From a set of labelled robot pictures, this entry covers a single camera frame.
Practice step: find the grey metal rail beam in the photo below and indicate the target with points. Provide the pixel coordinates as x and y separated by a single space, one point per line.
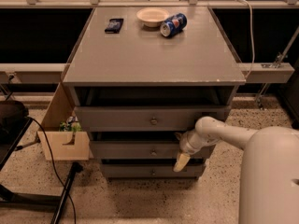
50 73

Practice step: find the wooden box bin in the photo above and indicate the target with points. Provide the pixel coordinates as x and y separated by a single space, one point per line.
58 143

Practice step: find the green snack bags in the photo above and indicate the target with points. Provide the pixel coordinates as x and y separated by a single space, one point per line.
70 125

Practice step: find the black bag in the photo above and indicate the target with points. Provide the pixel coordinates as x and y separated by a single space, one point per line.
11 112

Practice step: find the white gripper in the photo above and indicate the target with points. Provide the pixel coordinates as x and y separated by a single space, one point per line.
186 145

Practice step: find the grey drawer cabinet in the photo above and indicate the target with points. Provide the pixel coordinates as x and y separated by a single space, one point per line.
140 67

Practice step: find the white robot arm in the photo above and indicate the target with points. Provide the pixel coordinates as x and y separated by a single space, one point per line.
269 189

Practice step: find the white ceramic bowl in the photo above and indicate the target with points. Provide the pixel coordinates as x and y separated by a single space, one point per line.
152 16

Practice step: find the grey bottom drawer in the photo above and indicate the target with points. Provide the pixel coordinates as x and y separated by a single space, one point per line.
150 171

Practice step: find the grey drawer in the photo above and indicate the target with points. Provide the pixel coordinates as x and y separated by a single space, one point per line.
150 171
146 119
134 150

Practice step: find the blue pepsi can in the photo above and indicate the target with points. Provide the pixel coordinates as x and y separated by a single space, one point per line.
173 25

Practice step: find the grey top drawer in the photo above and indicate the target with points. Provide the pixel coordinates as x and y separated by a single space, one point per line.
146 119

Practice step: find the dark blue snack packet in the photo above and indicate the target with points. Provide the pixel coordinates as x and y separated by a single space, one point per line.
114 26

